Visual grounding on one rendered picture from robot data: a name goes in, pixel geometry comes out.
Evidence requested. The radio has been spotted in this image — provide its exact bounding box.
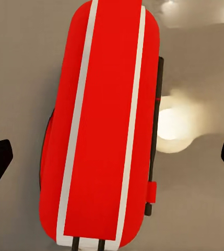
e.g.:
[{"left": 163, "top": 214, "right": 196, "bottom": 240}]
[{"left": 39, "top": 0, "right": 164, "bottom": 251}]

